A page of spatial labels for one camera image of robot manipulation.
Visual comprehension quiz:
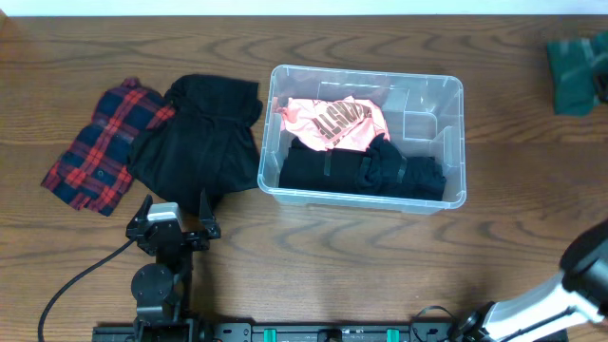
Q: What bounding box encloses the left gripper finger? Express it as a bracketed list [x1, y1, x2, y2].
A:
[135, 195, 153, 224]
[199, 189, 217, 232]

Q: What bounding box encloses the green taped cloth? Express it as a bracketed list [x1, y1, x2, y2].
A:
[546, 31, 607, 117]

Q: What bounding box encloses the red navy plaid shirt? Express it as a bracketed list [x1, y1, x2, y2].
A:
[41, 78, 176, 217]

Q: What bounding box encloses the large black garment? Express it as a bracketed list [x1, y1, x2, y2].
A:
[127, 74, 263, 215]

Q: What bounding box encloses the black taped cloth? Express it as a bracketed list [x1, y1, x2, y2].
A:
[278, 138, 365, 193]

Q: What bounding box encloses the pink printed shirt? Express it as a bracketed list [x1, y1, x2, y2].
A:
[276, 96, 390, 152]

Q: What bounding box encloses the navy cloth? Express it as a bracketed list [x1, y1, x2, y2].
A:
[354, 134, 447, 201]

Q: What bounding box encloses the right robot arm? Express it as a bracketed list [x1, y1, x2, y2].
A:
[448, 56, 607, 342]

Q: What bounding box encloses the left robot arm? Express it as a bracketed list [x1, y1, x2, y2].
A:
[125, 192, 220, 342]

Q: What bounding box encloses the clear plastic storage bin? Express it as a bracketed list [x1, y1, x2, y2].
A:
[257, 65, 466, 214]

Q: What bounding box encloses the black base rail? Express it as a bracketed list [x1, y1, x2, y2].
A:
[92, 321, 569, 342]

